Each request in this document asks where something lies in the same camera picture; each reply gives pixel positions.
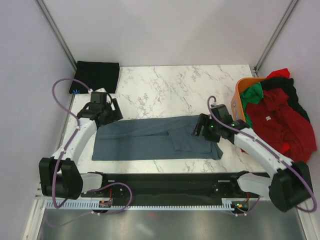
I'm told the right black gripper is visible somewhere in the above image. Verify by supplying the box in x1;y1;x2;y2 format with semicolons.
191;113;222;143

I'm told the blue-grey t shirt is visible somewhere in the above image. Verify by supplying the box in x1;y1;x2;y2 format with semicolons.
91;115;223;161

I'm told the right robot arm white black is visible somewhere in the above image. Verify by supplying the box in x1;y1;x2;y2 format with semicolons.
192;104;318;213

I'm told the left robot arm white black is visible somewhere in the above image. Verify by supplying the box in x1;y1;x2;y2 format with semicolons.
38;91;123;200

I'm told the orange plastic basket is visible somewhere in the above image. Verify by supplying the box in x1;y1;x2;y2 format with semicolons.
230;77;265;122

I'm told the folded black t shirt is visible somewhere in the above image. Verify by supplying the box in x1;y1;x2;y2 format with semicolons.
74;61;120;94

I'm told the green t shirt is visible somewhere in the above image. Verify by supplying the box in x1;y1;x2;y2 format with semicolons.
240;82;264;128

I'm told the red t shirt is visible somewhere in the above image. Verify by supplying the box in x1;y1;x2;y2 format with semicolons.
246;68;317;163

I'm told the black t shirt in basket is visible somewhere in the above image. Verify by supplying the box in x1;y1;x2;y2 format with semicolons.
260;77;310;122

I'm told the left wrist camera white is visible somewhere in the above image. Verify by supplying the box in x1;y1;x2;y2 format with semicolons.
88;87;107;94

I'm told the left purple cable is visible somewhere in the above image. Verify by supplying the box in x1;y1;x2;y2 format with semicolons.
44;78;133;229

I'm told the purple cable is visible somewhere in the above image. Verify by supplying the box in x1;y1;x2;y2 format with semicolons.
44;78;133;229
207;95;315;217

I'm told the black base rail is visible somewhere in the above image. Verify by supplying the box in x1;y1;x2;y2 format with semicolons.
81;172;257;207

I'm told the right aluminium frame post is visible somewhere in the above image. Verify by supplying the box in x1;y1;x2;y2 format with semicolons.
250;0;300;77

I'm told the aluminium frame post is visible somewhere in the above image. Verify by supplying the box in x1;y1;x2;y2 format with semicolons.
34;0;77;70
250;0;300;77

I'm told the aluminium frame extrusion base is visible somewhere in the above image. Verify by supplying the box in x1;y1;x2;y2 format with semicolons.
34;182;52;200

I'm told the white slotted cable duct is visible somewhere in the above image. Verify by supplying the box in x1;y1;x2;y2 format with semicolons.
56;198;249;211

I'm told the left aluminium frame post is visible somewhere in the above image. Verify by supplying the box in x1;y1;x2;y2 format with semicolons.
34;0;77;70

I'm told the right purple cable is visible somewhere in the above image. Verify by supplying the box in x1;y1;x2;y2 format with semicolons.
207;95;315;217

